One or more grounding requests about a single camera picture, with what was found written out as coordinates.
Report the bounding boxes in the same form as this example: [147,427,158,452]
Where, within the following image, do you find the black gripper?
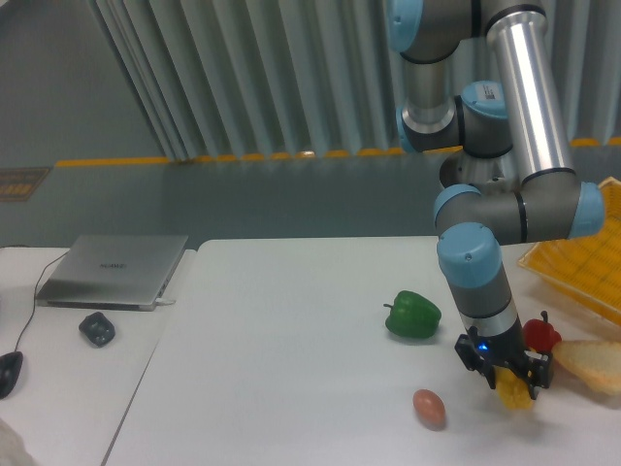
[454,325,554,400]

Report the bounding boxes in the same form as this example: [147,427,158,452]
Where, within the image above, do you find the yellow bell pepper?
[495,367,534,411]

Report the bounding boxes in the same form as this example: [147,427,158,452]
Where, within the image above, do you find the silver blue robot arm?
[385,1,605,397]

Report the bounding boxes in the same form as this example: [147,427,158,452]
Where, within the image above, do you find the red bell pepper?
[522,311,562,352]

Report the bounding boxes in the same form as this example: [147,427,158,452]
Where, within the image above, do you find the green bell pepper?
[385,290,441,339]

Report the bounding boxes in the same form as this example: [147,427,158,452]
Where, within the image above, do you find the brown egg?
[412,388,446,430]

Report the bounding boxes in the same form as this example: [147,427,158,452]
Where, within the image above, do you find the toast bread slice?
[552,341,620,395]

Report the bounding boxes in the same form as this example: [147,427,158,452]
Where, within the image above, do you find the yellow plastic basket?
[518,177,620,325]

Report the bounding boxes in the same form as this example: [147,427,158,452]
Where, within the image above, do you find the silver closed laptop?
[36,235,187,311]

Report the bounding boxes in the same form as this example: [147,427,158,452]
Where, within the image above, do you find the small black plastic holder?
[79,312,116,348]

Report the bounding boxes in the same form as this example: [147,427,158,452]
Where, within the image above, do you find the black computer mouse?
[0,350,23,399]

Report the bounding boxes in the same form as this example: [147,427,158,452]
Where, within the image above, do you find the white cloth corner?
[0,421,35,466]

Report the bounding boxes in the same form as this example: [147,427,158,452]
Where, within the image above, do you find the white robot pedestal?
[440,150,520,195]

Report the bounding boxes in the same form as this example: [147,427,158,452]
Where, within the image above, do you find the black mouse cable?
[0,244,72,354]

